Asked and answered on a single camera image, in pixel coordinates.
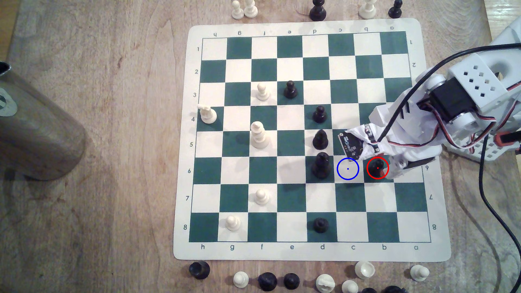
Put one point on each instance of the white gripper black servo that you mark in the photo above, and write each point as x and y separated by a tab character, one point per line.
409	159

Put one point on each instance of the black chess pawn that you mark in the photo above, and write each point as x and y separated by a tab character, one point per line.
395	10
321	225
291	281
290	90
376	167
319	115

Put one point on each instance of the black chess queen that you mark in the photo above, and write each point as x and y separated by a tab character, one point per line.
321	167

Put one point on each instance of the black chess bishop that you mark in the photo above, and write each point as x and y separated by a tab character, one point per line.
320	140

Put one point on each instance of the white chess piece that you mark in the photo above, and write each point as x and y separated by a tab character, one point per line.
364	270
325	283
250	9
367	10
350	287

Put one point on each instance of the green and white chess mat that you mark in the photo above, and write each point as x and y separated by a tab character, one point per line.
262	170

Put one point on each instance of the white chess queen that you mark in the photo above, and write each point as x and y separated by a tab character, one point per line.
259	137

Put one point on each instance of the white chess pawn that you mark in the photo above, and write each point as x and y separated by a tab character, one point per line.
262	197
263	92
237	11
419	273
241	279
233	223

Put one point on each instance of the black chess piece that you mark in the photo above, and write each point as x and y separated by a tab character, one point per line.
317	12
393	289
368	290
267	281

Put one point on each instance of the white chess knight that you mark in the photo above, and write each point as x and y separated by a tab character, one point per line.
208	115

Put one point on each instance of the black chess rook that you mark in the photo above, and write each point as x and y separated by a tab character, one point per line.
199	270

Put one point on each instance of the orange and black clamp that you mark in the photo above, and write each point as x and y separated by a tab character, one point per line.
506	138

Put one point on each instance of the gripper camera circuit board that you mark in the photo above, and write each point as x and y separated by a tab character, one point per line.
350	144

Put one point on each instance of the white perforated base plate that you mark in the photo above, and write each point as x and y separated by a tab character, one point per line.
490	152

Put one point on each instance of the brown cylindrical post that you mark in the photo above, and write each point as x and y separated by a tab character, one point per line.
36	130

